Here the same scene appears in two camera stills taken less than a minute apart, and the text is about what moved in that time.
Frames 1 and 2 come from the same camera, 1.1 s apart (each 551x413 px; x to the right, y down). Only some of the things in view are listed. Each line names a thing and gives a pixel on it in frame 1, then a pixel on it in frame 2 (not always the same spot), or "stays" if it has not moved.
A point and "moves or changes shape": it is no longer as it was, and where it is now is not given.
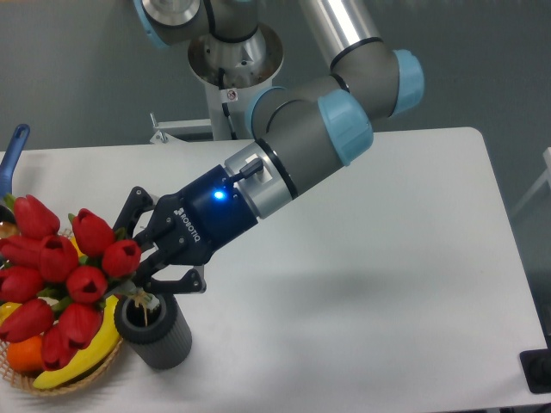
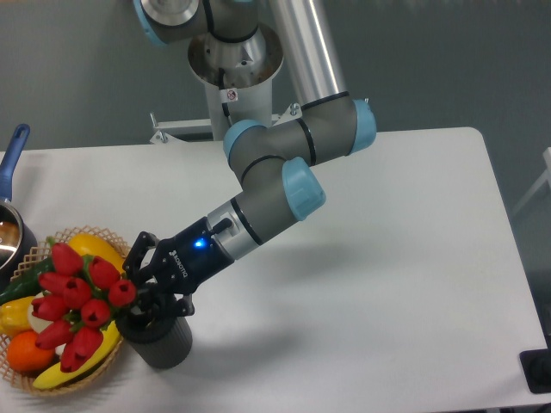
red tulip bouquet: x=53 y=285 moves or changes shape
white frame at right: x=544 y=179 stays
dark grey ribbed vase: x=158 y=336 stays
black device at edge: x=536 y=368 stays
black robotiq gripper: x=188 y=224 to x=182 y=264
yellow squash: x=83 y=257 to x=93 y=245
